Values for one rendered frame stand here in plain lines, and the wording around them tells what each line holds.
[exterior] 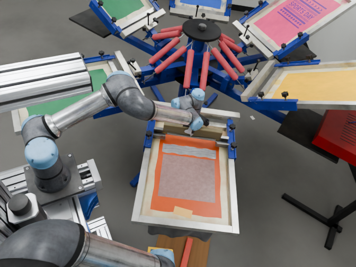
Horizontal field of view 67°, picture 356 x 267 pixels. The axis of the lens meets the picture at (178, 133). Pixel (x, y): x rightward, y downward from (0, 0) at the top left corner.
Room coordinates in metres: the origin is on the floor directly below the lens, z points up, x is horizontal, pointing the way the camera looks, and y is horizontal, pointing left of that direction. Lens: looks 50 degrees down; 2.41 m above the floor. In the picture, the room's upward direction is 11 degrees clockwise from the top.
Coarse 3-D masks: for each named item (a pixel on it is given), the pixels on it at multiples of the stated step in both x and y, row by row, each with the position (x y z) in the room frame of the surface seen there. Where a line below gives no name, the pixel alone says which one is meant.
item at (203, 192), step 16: (192, 144) 1.14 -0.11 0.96; (208, 144) 1.16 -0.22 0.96; (192, 160) 1.01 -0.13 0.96; (208, 160) 1.03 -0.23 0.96; (192, 176) 0.89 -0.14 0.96; (208, 176) 0.91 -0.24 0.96; (192, 192) 0.78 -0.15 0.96; (208, 192) 0.80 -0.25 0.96; (192, 208) 0.68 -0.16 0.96; (208, 208) 0.70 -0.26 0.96
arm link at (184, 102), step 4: (184, 96) 1.11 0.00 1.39; (188, 96) 1.11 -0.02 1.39; (172, 100) 1.07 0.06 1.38; (176, 100) 1.07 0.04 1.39; (180, 100) 1.07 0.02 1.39; (184, 100) 1.08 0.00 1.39; (188, 100) 1.09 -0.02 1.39; (192, 100) 1.10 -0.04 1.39; (172, 104) 1.06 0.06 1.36; (176, 104) 1.04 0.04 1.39; (180, 104) 1.05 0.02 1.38; (184, 104) 1.05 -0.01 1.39; (188, 104) 1.05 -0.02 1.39; (192, 104) 1.09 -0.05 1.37; (180, 108) 1.04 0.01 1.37; (184, 108) 1.03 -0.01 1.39
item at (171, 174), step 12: (180, 144) 1.12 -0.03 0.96; (168, 156) 1.00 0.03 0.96; (180, 156) 1.02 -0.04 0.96; (156, 168) 0.89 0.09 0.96; (168, 168) 0.91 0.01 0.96; (180, 168) 0.93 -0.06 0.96; (156, 180) 0.81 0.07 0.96; (168, 180) 0.83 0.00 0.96; (180, 180) 0.84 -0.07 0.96; (156, 192) 0.73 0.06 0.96; (168, 192) 0.75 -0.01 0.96; (180, 192) 0.76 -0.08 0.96; (156, 204) 0.66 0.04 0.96; (168, 204) 0.67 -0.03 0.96; (180, 204) 0.69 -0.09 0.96
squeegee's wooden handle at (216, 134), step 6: (168, 126) 1.12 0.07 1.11; (174, 126) 1.13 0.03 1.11; (180, 126) 1.14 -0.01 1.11; (174, 132) 1.13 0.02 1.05; (180, 132) 1.13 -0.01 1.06; (198, 132) 1.14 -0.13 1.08; (204, 132) 1.14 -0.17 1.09; (210, 132) 1.14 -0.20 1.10; (216, 132) 1.15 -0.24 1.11; (216, 138) 1.15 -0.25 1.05
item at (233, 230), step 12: (156, 120) 1.28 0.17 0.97; (144, 156) 0.94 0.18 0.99; (144, 168) 0.85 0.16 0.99; (228, 168) 0.98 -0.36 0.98; (144, 180) 0.78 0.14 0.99; (228, 180) 0.90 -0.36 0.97; (228, 192) 0.82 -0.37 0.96; (132, 216) 0.55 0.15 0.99; (144, 216) 0.56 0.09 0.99; (180, 228) 0.55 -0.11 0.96; (192, 228) 0.55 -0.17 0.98; (204, 228) 0.56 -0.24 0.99; (216, 228) 0.57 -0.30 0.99; (228, 228) 0.59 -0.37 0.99
